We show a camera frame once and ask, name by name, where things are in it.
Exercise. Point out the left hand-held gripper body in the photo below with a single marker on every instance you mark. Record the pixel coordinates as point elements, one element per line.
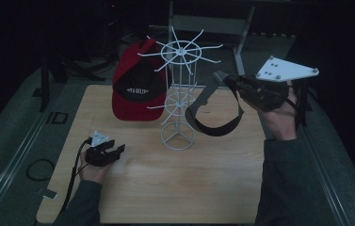
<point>98,157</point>

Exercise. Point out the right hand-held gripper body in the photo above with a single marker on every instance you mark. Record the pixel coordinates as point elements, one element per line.
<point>269,94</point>

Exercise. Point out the red and black baseball cap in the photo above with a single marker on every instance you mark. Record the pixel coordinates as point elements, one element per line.
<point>134,108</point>

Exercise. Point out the person's left hand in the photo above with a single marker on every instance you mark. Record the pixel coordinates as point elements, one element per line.
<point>93,172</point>

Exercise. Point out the person's right hand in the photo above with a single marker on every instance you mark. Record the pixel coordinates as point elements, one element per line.
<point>280,124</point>

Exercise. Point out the grey tape piece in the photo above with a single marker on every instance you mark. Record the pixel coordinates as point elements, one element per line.
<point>49,193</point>

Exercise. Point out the grey metal desk frame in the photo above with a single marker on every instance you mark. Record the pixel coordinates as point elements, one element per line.
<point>209,24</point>

